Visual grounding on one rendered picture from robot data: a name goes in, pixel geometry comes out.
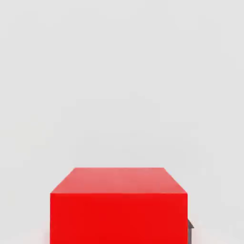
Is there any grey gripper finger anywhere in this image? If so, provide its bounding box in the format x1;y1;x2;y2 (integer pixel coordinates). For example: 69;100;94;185
187;218;195;244

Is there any small red cube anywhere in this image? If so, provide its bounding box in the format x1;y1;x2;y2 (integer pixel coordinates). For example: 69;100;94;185
50;167;188;244

